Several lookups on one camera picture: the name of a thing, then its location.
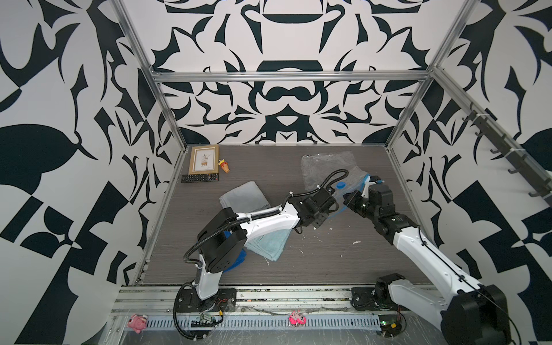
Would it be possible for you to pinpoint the clear plastic vacuum bag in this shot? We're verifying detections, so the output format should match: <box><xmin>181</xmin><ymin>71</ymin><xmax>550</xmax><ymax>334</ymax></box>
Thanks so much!
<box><xmin>300</xmin><ymin>151</ymin><xmax>370</xmax><ymax>218</ymax></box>

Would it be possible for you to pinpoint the grey towel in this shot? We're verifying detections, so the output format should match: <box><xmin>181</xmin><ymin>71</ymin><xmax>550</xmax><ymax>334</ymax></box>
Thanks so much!
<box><xmin>219</xmin><ymin>181</ymin><xmax>270</xmax><ymax>213</ymax></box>

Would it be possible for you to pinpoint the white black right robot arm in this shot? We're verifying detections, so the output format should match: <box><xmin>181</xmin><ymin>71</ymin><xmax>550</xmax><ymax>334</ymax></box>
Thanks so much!
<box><xmin>344</xmin><ymin>181</ymin><xmax>513</xmax><ymax>344</ymax></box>

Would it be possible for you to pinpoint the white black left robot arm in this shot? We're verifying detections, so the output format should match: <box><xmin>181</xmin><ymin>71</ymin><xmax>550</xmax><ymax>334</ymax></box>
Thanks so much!
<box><xmin>183</xmin><ymin>187</ymin><xmax>339</xmax><ymax>301</ymax></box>

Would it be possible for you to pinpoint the light teal folded towel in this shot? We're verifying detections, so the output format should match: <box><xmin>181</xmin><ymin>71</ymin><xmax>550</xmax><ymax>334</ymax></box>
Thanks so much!
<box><xmin>245</xmin><ymin>229</ymin><xmax>291</xmax><ymax>262</ymax></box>

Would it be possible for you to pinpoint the dark blue folded towel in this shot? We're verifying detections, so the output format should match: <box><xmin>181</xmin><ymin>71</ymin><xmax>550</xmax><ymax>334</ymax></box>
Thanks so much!
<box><xmin>224</xmin><ymin>249</ymin><xmax>247</xmax><ymax>273</ymax></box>

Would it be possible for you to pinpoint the ice cream cone toy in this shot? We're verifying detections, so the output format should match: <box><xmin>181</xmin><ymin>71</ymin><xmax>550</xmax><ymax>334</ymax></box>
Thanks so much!
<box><xmin>218</xmin><ymin>160</ymin><xmax>230</xmax><ymax>173</ymax></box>

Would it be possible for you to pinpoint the black tv remote control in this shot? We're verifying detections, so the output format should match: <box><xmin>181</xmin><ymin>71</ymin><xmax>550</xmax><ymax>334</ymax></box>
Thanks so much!
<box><xmin>181</xmin><ymin>173</ymin><xmax>219</xmax><ymax>184</ymax></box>

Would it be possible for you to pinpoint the black electronics box with led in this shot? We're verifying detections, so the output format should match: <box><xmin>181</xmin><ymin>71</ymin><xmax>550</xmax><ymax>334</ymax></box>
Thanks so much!
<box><xmin>379</xmin><ymin>319</ymin><xmax>407</xmax><ymax>339</ymax></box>

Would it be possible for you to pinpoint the small green circuit board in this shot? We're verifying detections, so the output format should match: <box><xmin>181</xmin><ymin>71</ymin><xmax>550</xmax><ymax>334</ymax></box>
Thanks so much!
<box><xmin>198</xmin><ymin>313</ymin><xmax>218</xmax><ymax>326</ymax></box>

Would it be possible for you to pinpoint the black corrugated cable conduit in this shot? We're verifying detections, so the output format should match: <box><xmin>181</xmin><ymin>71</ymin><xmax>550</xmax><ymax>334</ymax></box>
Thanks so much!
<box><xmin>182</xmin><ymin>206</ymin><xmax>281</xmax><ymax>265</ymax></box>

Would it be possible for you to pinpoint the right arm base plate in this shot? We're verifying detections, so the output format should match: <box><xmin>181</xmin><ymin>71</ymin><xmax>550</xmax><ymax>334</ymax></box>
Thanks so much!
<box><xmin>350</xmin><ymin>287</ymin><xmax>389</xmax><ymax>311</ymax></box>

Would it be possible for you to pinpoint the magenta toy on rail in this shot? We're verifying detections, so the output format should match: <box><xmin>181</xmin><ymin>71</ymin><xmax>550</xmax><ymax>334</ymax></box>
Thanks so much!
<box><xmin>288</xmin><ymin>310</ymin><xmax>307</xmax><ymax>327</ymax></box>

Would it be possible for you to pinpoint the wooden picture frame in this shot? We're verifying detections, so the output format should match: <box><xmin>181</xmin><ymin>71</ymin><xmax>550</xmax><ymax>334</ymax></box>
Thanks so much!
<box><xmin>188</xmin><ymin>145</ymin><xmax>219</xmax><ymax>175</ymax></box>

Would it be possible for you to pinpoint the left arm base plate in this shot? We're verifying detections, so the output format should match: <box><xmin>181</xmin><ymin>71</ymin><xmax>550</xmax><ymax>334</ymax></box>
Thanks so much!
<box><xmin>173</xmin><ymin>287</ymin><xmax>237</xmax><ymax>313</ymax></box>

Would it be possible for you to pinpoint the white slotted cable duct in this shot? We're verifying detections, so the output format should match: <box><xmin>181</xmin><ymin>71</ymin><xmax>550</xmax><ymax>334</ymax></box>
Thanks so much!
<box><xmin>145</xmin><ymin>314</ymin><xmax>381</xmax><ymax>331</ymax></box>

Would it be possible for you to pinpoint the black wall hook rack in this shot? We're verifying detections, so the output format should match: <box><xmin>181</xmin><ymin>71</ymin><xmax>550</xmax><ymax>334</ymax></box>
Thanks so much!
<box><xmin>462</xmin><ymin>101</ymin><xmax>551</xmax><ymax>207</ymax></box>

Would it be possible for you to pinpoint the pink toy on rail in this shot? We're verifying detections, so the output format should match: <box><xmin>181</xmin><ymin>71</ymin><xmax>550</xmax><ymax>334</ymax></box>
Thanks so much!
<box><xmin>126</xmin><ymin>314</ymin><xmax>148</xmax><ymax>334</ymax></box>

